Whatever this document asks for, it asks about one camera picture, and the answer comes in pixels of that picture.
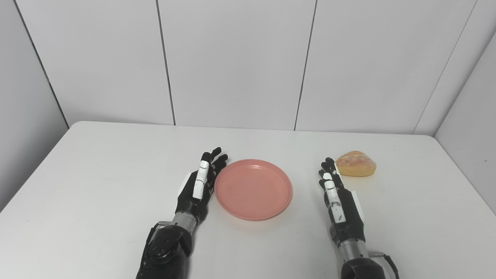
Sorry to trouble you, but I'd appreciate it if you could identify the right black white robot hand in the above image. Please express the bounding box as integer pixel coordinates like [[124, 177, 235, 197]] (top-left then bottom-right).
[[319, 157, 366, 248]]

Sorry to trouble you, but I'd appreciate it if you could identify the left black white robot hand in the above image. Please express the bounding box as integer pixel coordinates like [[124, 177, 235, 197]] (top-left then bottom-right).
[[175, 147, 229, 225]]

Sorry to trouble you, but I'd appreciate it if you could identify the golden bread roll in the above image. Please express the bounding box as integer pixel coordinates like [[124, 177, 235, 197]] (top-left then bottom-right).
[[335, 151, 377, 177]]

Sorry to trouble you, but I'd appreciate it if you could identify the pink round plate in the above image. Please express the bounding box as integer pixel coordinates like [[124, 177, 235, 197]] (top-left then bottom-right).
[[214, 159, 293, 221]]

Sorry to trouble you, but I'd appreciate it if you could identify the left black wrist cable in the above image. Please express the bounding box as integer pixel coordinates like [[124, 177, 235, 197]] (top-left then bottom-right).
[[144, 221, 172, 256]]

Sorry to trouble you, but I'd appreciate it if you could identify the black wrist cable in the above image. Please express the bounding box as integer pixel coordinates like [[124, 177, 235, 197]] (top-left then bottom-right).
[[144, 221, 172, 256], [368, 251, 400, 279]]

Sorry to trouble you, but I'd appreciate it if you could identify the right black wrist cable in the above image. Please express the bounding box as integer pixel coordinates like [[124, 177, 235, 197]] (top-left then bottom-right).
[[368, 251, 400, 279]]

